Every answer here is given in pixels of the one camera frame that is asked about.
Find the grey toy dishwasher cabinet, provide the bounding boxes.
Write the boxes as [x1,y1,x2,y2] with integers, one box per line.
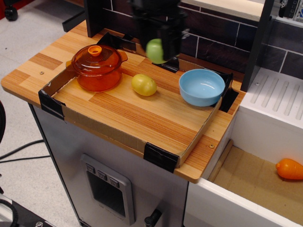
[30,106,188,227]

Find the light blue bowl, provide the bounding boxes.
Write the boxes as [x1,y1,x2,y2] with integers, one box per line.
[179,69,225,107]

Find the black dishwasher knob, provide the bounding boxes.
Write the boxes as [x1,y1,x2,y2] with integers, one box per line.
[144,209,162,227]

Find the black floor cable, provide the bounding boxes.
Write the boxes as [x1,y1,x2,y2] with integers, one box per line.
[0,139,51,164]

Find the black upright post left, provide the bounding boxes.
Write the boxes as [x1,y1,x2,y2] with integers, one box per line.
[84,0,112,38]

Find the orange transparent pot lid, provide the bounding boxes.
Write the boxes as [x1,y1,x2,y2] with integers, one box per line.
[71,45,123,76]

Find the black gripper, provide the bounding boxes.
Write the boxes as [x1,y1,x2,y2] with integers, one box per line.
[129,0,187,61]

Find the orange plastic carrot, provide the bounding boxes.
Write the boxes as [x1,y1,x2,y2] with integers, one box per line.
[276,158,303,180]

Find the cardboard fence with black tape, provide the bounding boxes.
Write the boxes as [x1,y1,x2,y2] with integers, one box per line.
[38,32,240,174]

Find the black caster wheel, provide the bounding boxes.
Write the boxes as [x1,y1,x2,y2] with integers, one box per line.
[3,0,18,21]

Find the white toy sink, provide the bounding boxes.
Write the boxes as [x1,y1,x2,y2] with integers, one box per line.
[184,69,303,227]

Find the black upright post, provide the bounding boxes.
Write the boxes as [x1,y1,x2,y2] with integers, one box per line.
[84,0,112,38]
[241,0,275,92]

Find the yellow plastic potato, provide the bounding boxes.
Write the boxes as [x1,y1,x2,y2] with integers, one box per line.
[131,74,157,96]

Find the green plastic pear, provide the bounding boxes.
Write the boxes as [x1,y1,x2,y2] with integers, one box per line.
[146,38,166,64]

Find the black upright post right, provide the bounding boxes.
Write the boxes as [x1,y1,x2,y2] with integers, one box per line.
[241,0,275,92]

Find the orange transparent pot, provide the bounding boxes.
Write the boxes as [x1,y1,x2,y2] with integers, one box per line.
[66,51,128,92]

